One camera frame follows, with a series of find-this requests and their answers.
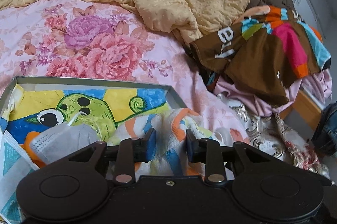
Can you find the floral gold patterned sheet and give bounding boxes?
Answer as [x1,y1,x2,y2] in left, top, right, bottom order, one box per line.
[218,95,330,179]

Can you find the pale pink garment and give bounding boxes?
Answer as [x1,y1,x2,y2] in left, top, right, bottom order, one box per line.
[214,69,332,117]

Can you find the blue denim jeans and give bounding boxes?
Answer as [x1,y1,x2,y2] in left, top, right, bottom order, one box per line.
[311,102,337,156]

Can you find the pink floral bedspread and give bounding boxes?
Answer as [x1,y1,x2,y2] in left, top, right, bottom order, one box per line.
[1,0,249,142]

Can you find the grey tray with cartoon picture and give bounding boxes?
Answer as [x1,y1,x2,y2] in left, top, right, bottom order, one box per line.
[1,77,186,143]

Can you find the blue and white wipes pack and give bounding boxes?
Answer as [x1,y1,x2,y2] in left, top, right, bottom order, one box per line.
[1,131,39,223]

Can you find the grey disposable face mask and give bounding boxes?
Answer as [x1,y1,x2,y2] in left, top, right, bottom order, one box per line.
[29,111,102,165]

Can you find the brown multicolour garment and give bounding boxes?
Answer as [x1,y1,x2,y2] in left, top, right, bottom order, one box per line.
[190,5,331,103]

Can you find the striped white orange towel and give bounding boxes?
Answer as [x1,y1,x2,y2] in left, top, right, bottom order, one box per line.
[107,107,235,179]

